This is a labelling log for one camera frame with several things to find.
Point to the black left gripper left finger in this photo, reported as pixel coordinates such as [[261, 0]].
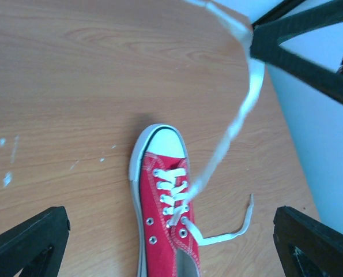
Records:
[[36, 246]]

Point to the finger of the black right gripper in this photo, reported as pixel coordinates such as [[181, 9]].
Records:
[[326, 14], [265, 47]]

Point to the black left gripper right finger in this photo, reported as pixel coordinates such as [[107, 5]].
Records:
[[305, 246]]

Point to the white shoelace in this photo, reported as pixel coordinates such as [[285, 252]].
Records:
[[256, 72]]

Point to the red canvas sneaker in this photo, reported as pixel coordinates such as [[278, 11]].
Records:
[[159, 180]]

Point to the black aluminium cage frame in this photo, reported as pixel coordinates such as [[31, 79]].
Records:
[[277, 12]]

